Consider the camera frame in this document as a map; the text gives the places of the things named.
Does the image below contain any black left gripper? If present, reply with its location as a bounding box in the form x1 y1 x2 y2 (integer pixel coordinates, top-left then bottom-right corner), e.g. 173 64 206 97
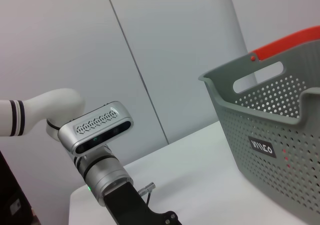
103 181 184 225

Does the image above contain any grey perforated plastic storage bin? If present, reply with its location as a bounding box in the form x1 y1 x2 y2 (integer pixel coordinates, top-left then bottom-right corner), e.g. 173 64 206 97
198 38 320 225

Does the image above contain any black cabinet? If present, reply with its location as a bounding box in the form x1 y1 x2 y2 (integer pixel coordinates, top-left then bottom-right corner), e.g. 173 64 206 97
0 149 39 225

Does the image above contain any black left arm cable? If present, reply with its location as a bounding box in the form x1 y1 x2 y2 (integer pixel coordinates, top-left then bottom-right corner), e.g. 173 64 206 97
142 190 154 207

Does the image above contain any left wrist camera housing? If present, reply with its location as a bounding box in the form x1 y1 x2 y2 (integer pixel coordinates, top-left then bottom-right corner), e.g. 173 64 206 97
57 100 133 157

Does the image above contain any orange bin handle clip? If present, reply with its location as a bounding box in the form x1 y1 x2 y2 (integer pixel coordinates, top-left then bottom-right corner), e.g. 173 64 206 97
249 25 320 63

